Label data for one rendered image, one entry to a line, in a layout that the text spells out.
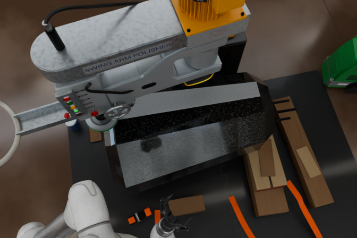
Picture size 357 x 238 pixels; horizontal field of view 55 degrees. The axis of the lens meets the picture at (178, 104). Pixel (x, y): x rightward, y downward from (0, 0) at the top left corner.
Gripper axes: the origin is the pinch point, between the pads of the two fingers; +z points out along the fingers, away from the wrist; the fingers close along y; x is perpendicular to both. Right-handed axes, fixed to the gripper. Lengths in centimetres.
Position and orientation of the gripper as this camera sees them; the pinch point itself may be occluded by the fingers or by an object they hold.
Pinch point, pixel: (179, 207)
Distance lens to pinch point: 169.1
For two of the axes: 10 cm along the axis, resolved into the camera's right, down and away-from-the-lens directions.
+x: 6.5, -4.1, 6.4
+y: -7.0, -6.6, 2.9
